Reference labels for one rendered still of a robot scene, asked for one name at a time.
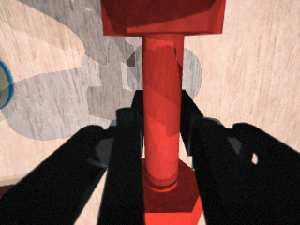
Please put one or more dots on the red dumbbell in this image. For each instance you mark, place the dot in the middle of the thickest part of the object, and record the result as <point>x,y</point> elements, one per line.
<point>170,190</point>

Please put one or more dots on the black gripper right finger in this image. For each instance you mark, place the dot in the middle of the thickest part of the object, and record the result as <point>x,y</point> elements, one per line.
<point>231,192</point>

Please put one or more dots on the red-brown rectangular block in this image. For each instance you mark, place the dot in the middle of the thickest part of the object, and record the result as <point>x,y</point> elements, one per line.
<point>3,189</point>

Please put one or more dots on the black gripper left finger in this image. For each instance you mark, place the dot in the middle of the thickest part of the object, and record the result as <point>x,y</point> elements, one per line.
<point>56,191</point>

